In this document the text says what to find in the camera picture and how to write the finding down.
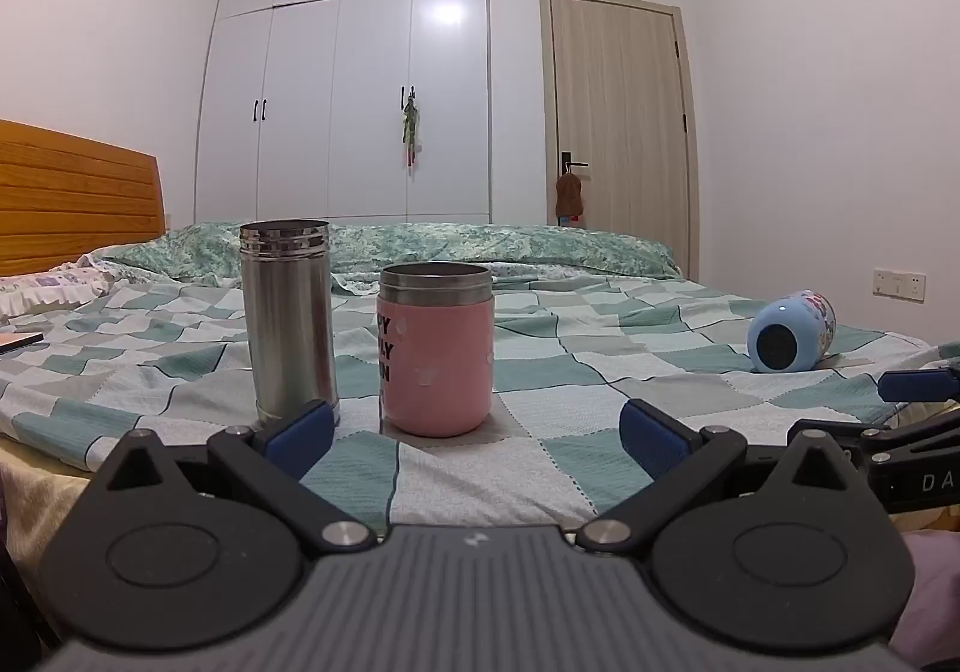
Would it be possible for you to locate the green hanging ornament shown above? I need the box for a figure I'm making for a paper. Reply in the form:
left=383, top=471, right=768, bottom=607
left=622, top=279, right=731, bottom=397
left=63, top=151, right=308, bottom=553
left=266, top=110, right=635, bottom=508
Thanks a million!
left=400, top=85, right=425, bottom=175

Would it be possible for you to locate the tall silver steel cup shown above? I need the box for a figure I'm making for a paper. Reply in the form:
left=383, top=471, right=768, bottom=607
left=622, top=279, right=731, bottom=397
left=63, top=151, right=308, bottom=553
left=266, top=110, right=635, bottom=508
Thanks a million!
left=240, top=220, right=340, bottom=427

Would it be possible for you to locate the yellow bed sheet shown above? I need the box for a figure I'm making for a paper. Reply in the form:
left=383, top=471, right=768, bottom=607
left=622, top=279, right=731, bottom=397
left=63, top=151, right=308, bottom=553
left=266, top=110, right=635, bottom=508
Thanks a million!
left=0, top=438, right=102, bottom=568

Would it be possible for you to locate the green checkered blanket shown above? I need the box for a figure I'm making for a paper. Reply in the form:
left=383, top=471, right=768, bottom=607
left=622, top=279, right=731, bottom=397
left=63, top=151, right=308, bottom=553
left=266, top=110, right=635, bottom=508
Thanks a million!
left=0, top=267, right=960, bottom=532

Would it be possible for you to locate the green floral pillow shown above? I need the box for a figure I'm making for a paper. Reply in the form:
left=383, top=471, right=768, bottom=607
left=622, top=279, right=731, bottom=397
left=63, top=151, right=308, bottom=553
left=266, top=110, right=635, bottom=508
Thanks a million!
left=101, top=220, right=683, bottom=298

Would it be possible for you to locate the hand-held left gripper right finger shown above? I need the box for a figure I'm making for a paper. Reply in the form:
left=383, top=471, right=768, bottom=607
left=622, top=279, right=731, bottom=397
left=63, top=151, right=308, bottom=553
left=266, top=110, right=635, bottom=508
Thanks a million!
left=576, top=399, right=875, bottom=554

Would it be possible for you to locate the white wardrobe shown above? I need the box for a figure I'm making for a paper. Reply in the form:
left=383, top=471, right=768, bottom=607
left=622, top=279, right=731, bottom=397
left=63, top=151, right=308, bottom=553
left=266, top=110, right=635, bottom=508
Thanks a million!
left=193, top=0, right=492, bottom=227

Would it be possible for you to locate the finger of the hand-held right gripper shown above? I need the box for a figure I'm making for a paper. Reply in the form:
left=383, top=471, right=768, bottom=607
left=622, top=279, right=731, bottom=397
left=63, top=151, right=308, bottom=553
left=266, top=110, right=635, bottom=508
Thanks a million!
left=793, top=419, right=901, bottom=452
left=877, top=361, right=960, bottom=410

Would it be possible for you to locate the floral frilled pillow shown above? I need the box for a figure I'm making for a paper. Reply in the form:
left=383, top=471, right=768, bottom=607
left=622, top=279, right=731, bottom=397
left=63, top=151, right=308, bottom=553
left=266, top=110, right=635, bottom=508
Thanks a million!
left=0, top=263, right=115, bottom=322

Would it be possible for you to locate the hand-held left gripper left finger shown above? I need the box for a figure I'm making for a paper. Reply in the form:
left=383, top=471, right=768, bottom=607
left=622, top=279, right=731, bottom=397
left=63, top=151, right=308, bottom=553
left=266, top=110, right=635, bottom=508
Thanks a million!
left=90, top=400, right=377, bottom=557

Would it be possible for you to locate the light purple cloth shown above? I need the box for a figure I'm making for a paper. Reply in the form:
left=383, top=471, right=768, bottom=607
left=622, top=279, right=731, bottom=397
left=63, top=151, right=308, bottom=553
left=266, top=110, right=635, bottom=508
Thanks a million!
left=896, top=528, right=960, bottom=672

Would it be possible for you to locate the brown hanging pouch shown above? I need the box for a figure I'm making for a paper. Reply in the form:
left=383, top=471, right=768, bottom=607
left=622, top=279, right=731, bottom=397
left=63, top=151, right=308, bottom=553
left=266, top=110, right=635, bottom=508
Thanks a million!
left=555, top=169, right=585, bottom=227

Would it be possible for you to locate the pink steel cup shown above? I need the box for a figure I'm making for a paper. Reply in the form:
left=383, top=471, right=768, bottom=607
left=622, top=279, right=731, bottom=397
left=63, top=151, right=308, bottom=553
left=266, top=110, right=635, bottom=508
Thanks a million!
left=377, top=262, right=496, bottom=438

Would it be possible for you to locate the white wall socket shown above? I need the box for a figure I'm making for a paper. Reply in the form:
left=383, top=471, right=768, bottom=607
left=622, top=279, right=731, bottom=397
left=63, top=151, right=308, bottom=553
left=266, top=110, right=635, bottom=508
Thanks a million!
left=872, top=268, right=927, bottom=302

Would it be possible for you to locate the blue printed cup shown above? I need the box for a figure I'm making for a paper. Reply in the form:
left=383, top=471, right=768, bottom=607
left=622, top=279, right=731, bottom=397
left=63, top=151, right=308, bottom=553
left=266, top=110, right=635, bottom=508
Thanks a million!
left=747, top=289, right=837, bottom=374

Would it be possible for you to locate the wooden bed headboard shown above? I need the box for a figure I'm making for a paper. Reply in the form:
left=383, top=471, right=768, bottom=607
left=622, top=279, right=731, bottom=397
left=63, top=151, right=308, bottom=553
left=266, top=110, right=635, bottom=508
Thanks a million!
left=0, top=119, right=166, bottom=279

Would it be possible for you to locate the light wooden door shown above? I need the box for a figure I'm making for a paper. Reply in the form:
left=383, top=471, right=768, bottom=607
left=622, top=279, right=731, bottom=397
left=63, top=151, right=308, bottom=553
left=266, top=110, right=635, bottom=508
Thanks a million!
left=538, top=0, right=702, bottom=283

